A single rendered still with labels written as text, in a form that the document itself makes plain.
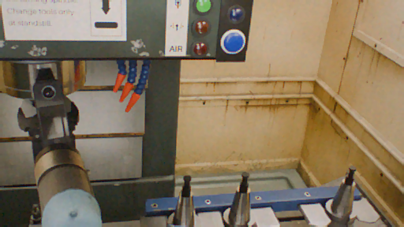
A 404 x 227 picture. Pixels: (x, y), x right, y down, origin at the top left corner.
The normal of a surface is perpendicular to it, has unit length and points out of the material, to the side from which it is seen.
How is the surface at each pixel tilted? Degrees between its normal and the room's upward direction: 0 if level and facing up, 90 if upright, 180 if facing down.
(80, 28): 90
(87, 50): 90
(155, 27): 90
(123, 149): 90
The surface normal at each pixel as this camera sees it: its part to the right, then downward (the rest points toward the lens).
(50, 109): 0.37, -0.04
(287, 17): 0.20, 0.47
